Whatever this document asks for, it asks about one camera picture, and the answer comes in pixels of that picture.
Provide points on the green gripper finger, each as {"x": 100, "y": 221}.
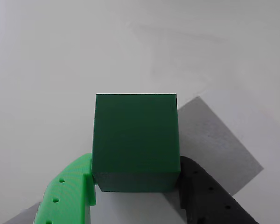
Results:
{"x": 67, "y": 189}

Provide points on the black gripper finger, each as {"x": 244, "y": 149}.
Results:
{"x": 205, "y": 196}

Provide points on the dark green cube die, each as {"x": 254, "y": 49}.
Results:
{"x": 135, "y": 135}

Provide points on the grey white checkered mat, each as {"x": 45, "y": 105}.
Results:
{"x": 212, "y": 130}

